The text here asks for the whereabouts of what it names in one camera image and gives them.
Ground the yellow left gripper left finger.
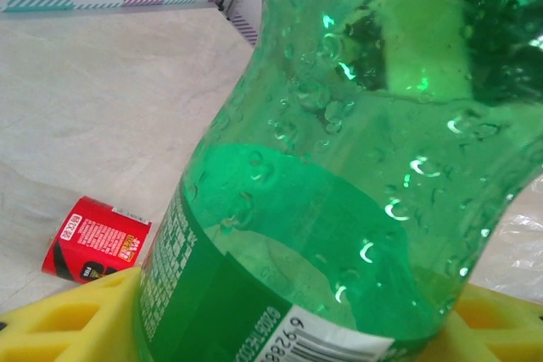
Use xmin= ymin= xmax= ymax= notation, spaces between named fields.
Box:
xmin=0 ymin=266 xmax=143 ymax=362

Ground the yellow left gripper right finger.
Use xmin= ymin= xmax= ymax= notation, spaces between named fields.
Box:
xmin=406 ymin=285 xmax=543 ymax=362

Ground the clear plastic bin liner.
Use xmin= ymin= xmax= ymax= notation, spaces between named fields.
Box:
xmin=479 ymin=175 xmax=543 ymax=295

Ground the green plastic bottle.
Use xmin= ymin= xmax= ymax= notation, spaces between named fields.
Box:
xmin=135 ymin=0 xmax=543 ymax=362

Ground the wide red label bottle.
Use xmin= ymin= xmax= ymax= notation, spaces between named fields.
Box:
xmin=41 ymin=195 xmax=153 ymax=285

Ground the thin aluminium wall rail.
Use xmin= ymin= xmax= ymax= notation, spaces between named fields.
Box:
xmin=0 ymin=0 xmax=222 ymax=15

